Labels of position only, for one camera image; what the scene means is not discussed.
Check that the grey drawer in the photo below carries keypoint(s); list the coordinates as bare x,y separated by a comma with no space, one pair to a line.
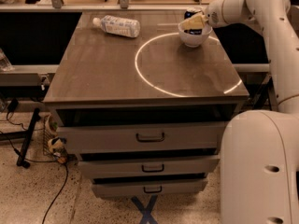
146,167
138,138
149,188

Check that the top grey drawer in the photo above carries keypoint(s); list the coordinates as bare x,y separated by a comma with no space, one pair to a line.
138,138

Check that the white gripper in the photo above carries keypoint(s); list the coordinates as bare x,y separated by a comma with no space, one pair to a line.
213,16

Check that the clear plastic water bottle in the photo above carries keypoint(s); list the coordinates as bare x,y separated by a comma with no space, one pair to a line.
118,26

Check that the blue pepsi can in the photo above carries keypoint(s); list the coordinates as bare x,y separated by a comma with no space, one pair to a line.
193,24

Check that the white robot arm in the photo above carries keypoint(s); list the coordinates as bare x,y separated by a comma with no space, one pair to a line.
260,148

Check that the clear plastic cup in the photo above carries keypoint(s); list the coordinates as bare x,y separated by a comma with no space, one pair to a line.
5,64

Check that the bottom grey drawer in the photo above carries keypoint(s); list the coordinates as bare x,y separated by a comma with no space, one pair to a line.
149,188

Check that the black stand leg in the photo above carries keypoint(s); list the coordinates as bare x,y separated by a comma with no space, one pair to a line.
21,158

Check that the grey drawer cabinet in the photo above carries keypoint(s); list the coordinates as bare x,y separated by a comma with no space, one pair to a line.
107,80

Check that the white ceramic bowl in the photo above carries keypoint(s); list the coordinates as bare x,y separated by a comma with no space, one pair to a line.
194,41

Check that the wire basket with items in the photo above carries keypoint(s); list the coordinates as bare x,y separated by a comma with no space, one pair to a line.
55,143

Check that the middle grey drawer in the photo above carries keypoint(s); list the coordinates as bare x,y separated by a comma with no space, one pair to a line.
146,167

